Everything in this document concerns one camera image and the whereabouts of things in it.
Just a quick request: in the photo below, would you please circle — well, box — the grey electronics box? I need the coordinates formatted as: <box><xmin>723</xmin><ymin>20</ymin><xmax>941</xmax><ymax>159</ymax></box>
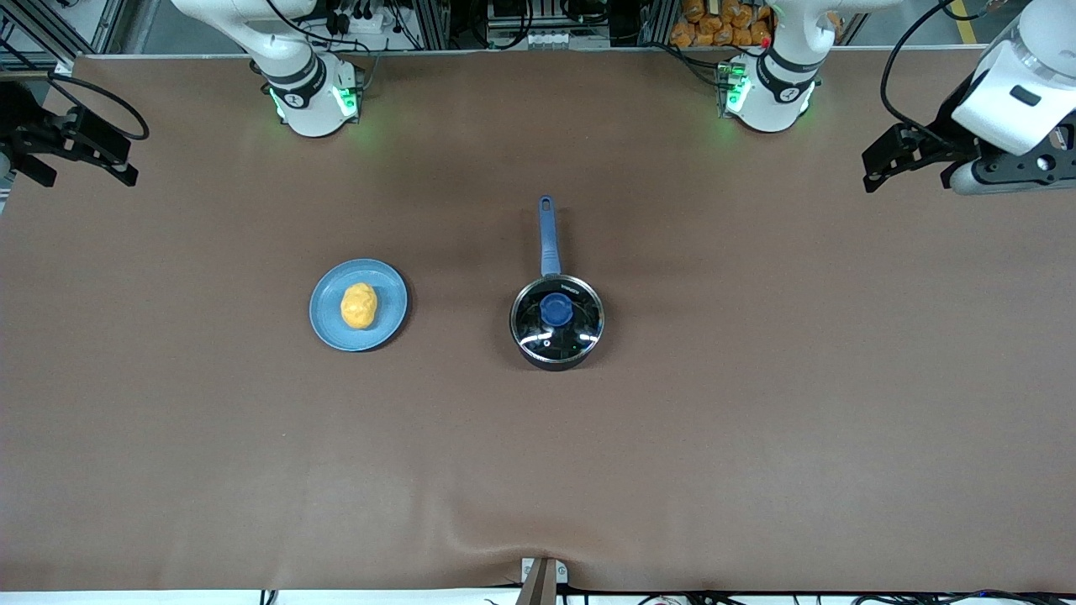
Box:
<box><xmin>486</xmin><ymin>0</ymin><xmax>608</xmax><ymax>49</ymax></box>

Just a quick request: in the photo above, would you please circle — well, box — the brown table cover mat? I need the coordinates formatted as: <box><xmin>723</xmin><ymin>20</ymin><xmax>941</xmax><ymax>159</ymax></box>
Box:
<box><xmin>0</xmin><ymin>49</ymin><xmax>1076</xmax><ymax>594</ymax></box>

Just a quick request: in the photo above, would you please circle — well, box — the aluminium frame profile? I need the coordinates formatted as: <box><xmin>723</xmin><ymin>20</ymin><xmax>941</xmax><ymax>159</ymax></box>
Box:
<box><xmin>0</xmin><ymin>0</ymin><xmax>127</xmax><ymax>61</ymax></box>

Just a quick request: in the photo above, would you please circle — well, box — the white power strip with plugs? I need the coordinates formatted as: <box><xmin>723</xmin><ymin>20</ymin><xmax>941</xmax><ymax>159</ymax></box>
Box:
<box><xmin>323</xmin><ymin>0</ymin><xmax>398</xmax><ymax>36</ymax></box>

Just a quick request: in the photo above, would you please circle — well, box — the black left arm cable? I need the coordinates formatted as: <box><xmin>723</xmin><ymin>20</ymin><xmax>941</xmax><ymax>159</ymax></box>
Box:
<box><xmin>879</xmin><ymin>0</ymin><xmax>1010</xmax><ymax>154</ymax></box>

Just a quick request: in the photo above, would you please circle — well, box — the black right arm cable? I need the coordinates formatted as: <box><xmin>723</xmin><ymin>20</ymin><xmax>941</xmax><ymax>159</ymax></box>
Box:
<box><xmin>46</xmin><ymin>73</ymin><xmax>151</xmax><ymax>142</ymax></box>

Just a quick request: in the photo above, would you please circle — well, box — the yellow potato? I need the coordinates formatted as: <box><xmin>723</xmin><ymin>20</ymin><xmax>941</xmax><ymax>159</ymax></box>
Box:
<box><xmin>340</xmin><ymin>281</ymin><xmax>379</xmax><ymax>331</ymax></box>

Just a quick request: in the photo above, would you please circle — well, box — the metal table clamp bracket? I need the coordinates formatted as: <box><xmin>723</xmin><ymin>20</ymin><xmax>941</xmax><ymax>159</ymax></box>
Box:
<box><xmin>514</xmin><ymin>556</ymin><xmax>569</xmax><ymax>605</ymax></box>

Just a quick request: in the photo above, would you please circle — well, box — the glass lid with blue knob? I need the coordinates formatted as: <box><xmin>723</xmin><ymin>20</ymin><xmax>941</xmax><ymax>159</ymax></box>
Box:
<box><xmin>509</xmin><ymin>275</ymin><xmax>605</xmax><ymax>357</ymax></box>

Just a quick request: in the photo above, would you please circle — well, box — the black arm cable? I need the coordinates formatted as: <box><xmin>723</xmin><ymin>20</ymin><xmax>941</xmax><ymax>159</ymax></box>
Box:
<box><xmin>879</xmin><ymin>0</ymin><xmax>1010</xmax><ymax>154</ymax></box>
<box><xmin>46</xmin><ymin>73</ymin><xmax>151</xmax><ymax>142</ymax></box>

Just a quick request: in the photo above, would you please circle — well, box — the black pot with blue handle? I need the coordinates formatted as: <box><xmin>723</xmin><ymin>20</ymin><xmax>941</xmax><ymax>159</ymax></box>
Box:
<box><xmin>509</xmin><ymin>195</ymin><xmax>606</xmax><ymax>371</ymax></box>

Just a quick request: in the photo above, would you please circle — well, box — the blue round plate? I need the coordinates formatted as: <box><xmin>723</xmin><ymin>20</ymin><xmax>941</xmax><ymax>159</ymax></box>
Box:
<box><xmin>309</xmin><ymin>258</ymin><xmax>410</xmax><ymax>352</ymax></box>

